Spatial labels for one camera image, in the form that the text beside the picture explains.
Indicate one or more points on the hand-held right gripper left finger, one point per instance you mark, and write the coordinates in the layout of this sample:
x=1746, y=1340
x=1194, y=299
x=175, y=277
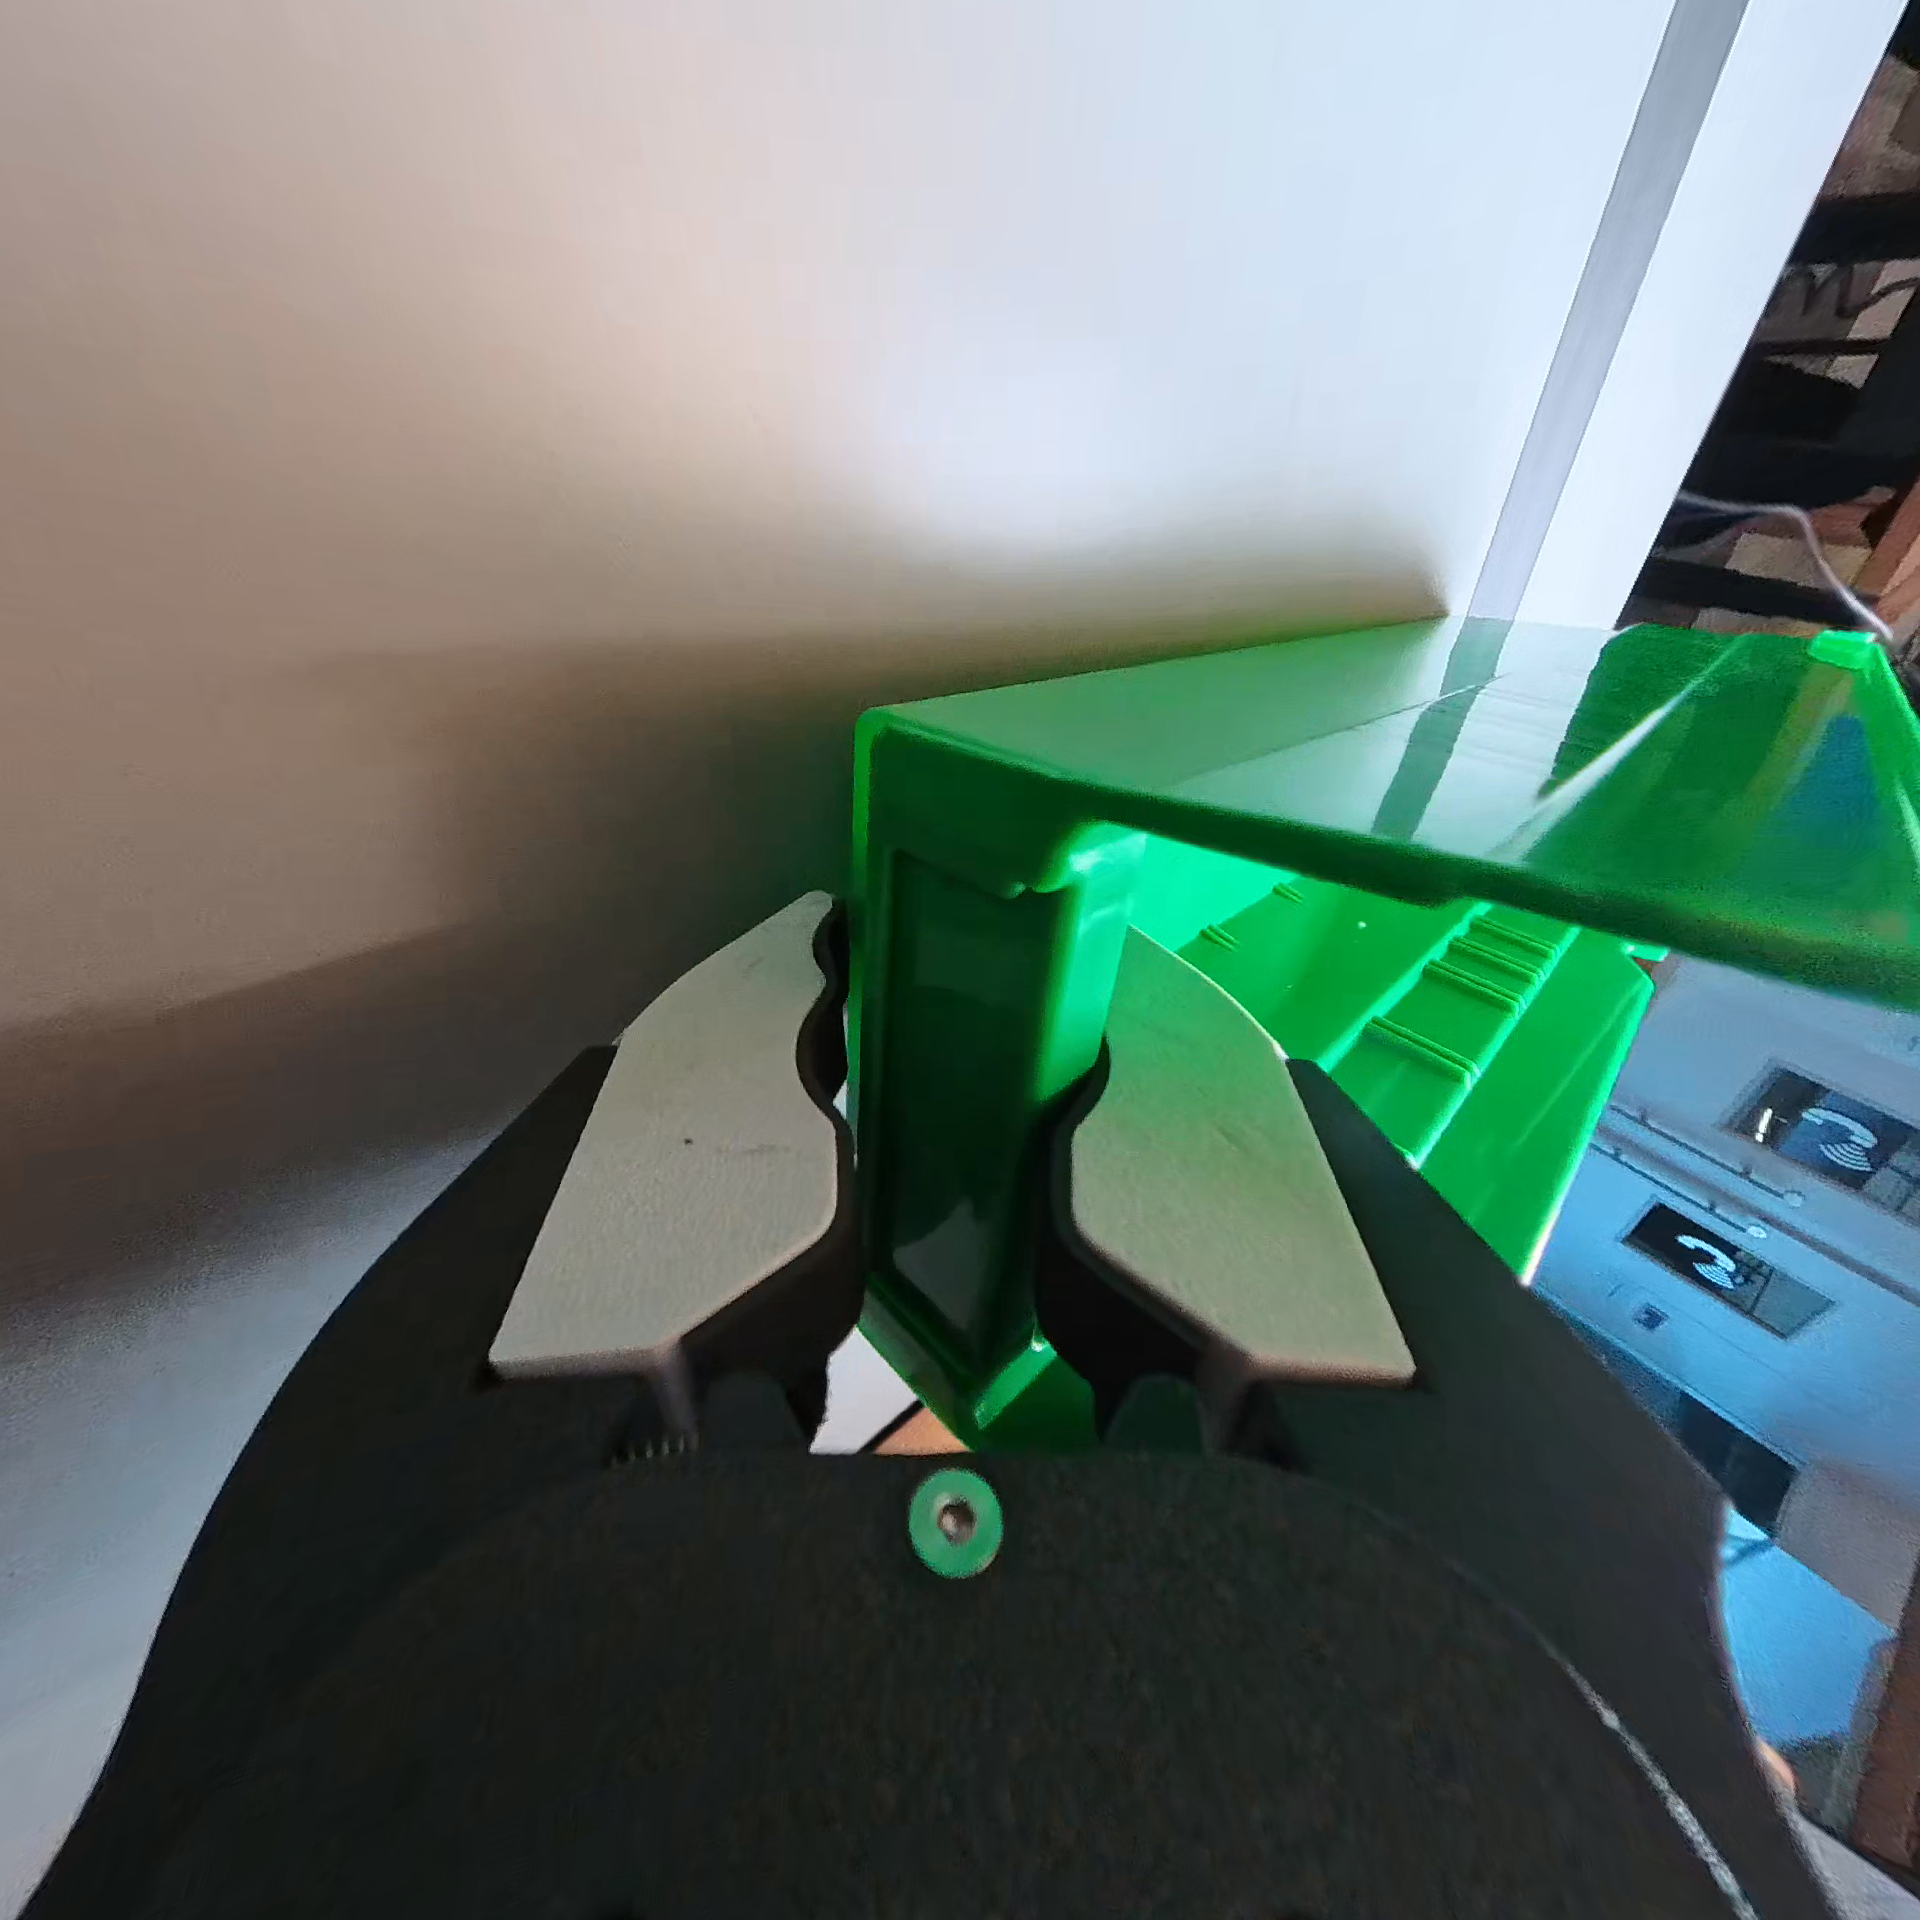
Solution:
x=690, y=1184

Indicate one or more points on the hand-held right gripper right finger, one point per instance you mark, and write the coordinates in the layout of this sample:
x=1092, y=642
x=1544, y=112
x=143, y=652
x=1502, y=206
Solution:
x=1230, y=1201

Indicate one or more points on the green plastic bin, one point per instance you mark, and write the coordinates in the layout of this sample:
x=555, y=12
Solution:
x=961, y=1080

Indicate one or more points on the wood-edged white desk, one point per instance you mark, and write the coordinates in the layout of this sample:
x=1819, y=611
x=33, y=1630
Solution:
x=918, y=1443

